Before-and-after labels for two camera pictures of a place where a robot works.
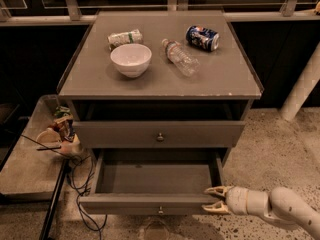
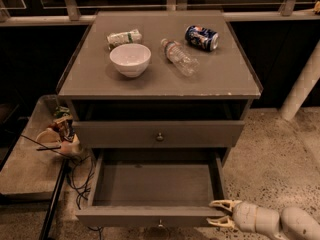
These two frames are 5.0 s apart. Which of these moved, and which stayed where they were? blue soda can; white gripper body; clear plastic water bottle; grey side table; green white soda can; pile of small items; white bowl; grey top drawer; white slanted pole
Moved: white gripper body
Stayed: grey side table; clear plastic water bottle; pile of small items; green white soda can; white slanted pole; blue soda can; white bowl; grey top drawer
